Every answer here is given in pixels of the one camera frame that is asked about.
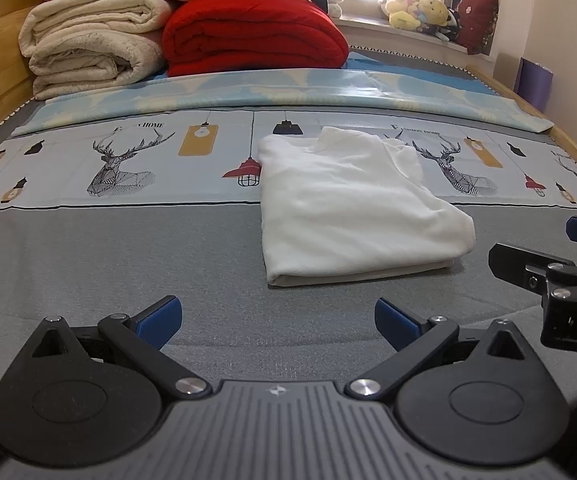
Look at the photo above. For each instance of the blue bed sheet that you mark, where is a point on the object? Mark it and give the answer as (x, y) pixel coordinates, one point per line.
(363, 62)

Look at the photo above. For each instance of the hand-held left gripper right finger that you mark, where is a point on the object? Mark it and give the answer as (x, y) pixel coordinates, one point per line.
(398, 322)

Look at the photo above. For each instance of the black white plush toy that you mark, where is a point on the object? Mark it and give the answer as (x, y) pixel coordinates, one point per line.
(449, 27)

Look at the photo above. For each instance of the bright yellow plush toy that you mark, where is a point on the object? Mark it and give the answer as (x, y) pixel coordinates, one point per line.
(403, 21)

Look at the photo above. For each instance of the grey printed bed sheet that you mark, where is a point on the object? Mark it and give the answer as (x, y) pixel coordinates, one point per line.
(118, 260)

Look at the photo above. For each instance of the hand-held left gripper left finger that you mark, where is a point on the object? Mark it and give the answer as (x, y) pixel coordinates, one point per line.
(158, 317)

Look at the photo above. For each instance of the cream folded blanket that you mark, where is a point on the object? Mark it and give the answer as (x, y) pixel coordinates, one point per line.
(88, 45)

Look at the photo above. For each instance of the red folded blanket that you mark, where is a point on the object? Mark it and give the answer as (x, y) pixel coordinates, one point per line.
(253, 35)

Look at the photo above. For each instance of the dark red cushion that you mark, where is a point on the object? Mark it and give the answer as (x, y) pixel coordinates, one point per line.
(477, 22)

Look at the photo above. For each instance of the white window sill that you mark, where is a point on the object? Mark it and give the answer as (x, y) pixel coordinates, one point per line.
(403, 42)

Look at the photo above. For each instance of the yellow round-face plush toy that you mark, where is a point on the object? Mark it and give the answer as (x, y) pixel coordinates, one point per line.
(433, 10)

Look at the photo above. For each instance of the purple box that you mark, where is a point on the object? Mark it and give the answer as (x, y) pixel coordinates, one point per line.
(534, 85)

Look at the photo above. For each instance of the light blue patterned blanket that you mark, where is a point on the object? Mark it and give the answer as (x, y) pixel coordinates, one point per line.
(218, 90)

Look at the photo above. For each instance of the white long-sleeve shirt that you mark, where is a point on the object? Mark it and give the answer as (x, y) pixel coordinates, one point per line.
(348, 210)

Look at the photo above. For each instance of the pale yellow plush toy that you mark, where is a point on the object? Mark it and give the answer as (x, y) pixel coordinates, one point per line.
(403, 0)

